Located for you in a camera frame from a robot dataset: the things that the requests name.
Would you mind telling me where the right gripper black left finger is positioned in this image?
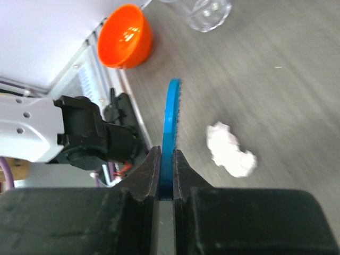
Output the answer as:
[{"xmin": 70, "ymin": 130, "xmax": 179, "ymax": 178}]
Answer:
[{"xmin": 115, "ymin": 146, "xmax": 161, "ymax": 254}]

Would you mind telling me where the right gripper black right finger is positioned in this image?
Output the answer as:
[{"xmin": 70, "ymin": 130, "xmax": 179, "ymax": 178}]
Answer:
[{"xmin": 172, "ymin": 149, "xmax": 213, "ymax": 254}]

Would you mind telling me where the orange plastic bowl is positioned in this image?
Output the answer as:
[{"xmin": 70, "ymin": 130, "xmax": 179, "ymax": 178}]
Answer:
[{"xmin": 97, "ymin": 4, "xmax": 153, "ymax": 69}]

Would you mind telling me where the paper scrap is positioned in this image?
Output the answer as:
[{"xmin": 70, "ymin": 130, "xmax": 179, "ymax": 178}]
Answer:
[{"xmin": 206, "ymin": 122, "xmax": 258, "ymax": 178}]

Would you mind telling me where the clear plastic cup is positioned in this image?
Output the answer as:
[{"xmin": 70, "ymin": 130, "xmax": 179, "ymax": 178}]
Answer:
[{"xmin": 161, "ymin": 0, "xmax": 232, "ymax": 32}]

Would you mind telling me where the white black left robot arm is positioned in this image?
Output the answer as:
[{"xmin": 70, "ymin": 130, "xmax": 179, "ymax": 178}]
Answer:
[{"xmin": 1, "ymin": 95, "xmax": 140, "ymax": 170}]

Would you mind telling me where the blue hand brush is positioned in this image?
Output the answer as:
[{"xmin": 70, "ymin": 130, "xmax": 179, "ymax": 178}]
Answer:
[{"xmin": 159, "ymin": 78, "xmax": 181, "ymax": 200}]

